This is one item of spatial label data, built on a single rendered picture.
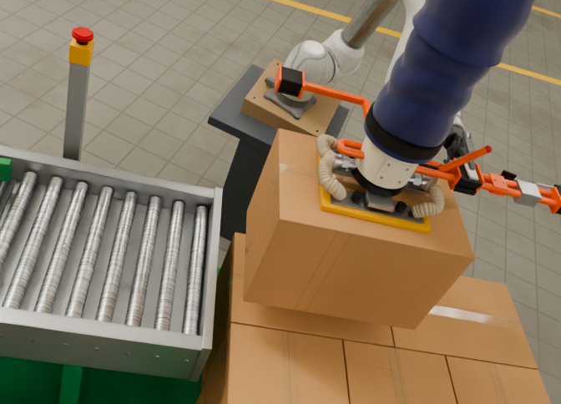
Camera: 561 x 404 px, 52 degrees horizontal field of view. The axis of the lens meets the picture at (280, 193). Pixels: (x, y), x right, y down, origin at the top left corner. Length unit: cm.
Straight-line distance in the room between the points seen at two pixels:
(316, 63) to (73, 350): 133
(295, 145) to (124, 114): 178
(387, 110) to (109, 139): 201
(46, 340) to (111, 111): 185
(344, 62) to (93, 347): 142
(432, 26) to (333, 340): 111
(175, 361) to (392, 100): 101
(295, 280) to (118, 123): 187
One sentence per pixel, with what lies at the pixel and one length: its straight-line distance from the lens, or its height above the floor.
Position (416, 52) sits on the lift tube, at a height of 156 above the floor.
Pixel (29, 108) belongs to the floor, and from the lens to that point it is 339.
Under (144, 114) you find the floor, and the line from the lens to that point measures 346.
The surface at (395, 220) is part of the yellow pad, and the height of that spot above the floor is 109.
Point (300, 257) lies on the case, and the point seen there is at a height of 92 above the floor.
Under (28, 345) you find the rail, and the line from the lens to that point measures 190.
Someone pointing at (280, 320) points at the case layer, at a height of 54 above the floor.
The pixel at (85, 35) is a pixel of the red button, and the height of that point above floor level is 104.
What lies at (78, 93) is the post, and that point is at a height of 80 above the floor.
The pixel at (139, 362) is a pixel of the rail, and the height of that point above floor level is 48.
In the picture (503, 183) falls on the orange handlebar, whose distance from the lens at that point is 187.
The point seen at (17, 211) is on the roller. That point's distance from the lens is 213.
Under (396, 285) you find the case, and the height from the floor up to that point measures 89.
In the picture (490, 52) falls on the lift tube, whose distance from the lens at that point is 145.
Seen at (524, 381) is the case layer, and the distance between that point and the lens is 239.
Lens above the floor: 214
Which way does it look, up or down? 41 degrees down
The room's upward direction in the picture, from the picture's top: 24 degrees clockwise
